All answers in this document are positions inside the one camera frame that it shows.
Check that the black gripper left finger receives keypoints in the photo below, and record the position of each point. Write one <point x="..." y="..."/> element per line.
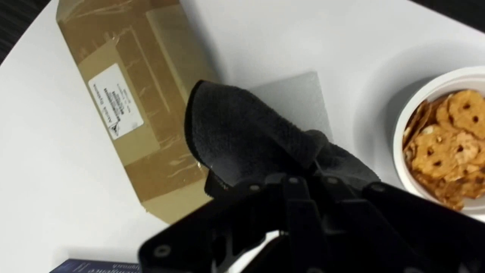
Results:
<point x="237" y="221"/>

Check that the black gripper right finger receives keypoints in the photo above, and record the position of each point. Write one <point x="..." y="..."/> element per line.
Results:
<point x="395" y="232"/>

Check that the dark grey cloth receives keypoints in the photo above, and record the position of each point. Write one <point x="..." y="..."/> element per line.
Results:
<point x="237" y="130"/>

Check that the white bowl of pretzel chips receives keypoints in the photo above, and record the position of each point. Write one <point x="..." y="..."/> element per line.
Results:
<point x="449" y="145"/>

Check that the translucent white flat sheet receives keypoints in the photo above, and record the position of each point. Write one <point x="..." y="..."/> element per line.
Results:
<point x="304" y="100"/>

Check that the blue book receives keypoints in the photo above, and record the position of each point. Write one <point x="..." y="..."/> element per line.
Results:
<point x="91" y="267"/>

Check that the brown cardboard box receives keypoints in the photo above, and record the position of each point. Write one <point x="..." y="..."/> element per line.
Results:
<point x="126" y="50"/>

